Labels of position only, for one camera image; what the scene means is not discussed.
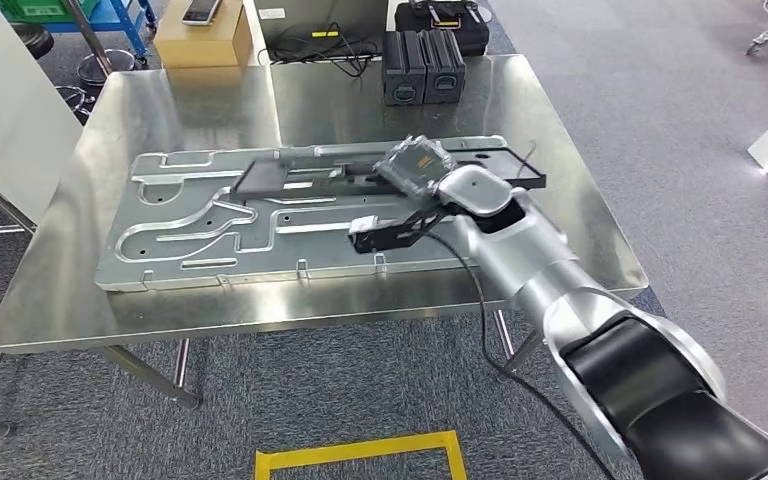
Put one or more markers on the grey stamped metal plate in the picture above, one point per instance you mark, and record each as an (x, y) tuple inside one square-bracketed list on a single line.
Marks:
[(192, 252)]

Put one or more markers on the green plastic crate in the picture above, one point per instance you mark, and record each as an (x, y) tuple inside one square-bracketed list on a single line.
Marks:
[(33, 8)]

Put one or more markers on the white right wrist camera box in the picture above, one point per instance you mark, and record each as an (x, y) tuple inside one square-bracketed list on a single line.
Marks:
[(367, 224)]

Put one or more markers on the stainless steel workbench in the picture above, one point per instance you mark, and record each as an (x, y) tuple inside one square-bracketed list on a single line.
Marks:
[(59, 298)]

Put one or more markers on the black equipment case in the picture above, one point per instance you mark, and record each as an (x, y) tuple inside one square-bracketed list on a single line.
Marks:
[(470, 36)]

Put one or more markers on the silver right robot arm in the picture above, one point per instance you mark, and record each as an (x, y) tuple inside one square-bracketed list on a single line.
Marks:
[(543, 265)]

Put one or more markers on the brown cardboard box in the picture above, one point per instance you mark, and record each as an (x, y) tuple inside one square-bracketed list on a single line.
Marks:
[(205, 46)]

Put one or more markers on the white panel box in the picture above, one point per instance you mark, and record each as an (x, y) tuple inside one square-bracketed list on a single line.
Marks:
[(13, 119)]

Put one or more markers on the black battery box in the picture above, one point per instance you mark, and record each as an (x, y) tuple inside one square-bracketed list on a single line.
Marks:
[(402, 66), (444, 66)]

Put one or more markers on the chrome stanchion base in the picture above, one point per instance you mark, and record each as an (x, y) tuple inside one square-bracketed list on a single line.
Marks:
[(119, 66)]

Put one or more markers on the smartphone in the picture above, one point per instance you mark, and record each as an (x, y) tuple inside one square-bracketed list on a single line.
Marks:
[(200, 10)]

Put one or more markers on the blue metal cart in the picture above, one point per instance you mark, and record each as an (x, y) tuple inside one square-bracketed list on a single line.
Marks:
[(126, 16)]

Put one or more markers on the grey equipment box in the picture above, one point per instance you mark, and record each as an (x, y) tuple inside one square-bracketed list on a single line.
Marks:
[(351, 13)]

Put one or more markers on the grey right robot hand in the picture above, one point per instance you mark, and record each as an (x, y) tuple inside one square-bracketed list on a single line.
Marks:
[(417, 166)]

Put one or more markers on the chrome stanchion post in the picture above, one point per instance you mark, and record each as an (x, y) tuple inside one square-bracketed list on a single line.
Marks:
[(89, 40)]

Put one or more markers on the black plastic frame part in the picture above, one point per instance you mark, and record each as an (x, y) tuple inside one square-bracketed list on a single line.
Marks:
[(258, 182)]

